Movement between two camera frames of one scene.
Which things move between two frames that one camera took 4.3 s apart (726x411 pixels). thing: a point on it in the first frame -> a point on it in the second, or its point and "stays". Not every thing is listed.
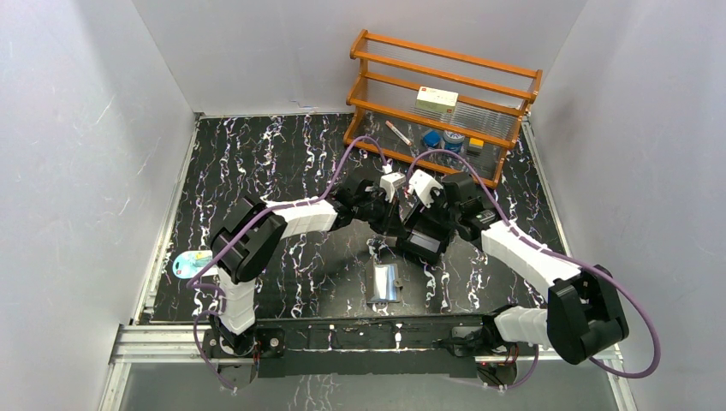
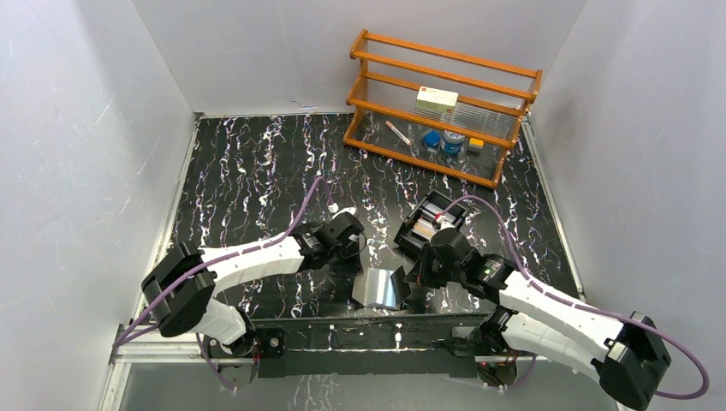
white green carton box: [435, 99] stays
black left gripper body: [387, 221] -> [352, 253]
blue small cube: [431, 138] stays
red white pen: [398, 133] stays
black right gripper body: [440, 211] -> [433, 273]
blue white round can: [453, 141] stays
